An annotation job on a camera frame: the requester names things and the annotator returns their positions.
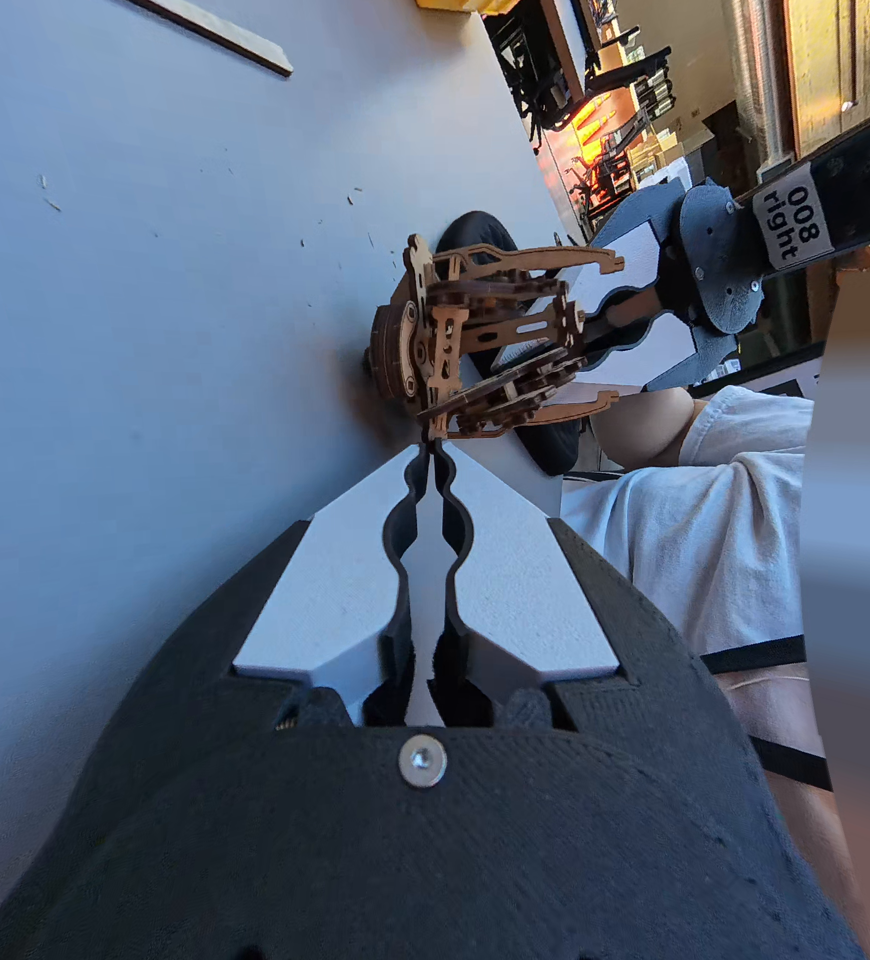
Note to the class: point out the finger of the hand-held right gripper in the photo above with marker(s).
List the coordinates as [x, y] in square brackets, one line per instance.
[660, 356]
[630, 262]

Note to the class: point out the person's right forearm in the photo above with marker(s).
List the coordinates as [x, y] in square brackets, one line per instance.
[645, 427]

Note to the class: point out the person's white shirt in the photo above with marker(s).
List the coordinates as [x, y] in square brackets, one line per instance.
[705, 540]

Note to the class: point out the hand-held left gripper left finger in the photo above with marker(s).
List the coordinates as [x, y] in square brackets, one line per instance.
[330, 600]

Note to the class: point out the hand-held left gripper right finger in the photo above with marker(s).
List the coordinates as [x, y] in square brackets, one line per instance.
[525, 600]

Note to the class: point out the wooden cabinet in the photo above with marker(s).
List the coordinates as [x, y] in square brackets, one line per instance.
[817, 67]

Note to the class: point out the yellow plastic bin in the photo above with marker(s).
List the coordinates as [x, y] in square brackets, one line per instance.
[450, 4]

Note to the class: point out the black background chair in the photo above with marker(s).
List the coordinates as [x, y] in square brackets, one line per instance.
[645, 75]

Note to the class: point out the wooden gear model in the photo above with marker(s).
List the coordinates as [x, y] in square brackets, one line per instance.
[442, 337]

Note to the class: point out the person's left forearm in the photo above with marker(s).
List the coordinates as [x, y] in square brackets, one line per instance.
[799, 825]

